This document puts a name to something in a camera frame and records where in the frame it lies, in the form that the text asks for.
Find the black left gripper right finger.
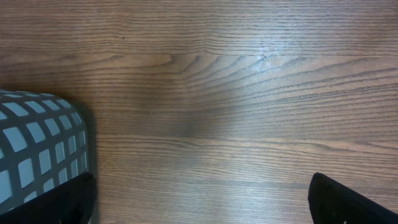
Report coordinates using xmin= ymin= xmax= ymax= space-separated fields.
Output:
xmin=308 ymin=172 xmax=397 ymax=224

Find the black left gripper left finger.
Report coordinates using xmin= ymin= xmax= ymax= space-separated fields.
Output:
xmin=1 ymin=172 xmax=96 ymax=224

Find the grey plastic shopping basket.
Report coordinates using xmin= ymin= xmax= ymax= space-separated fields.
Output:
xmin=1 ymin=90 xmax=96 ymax=213

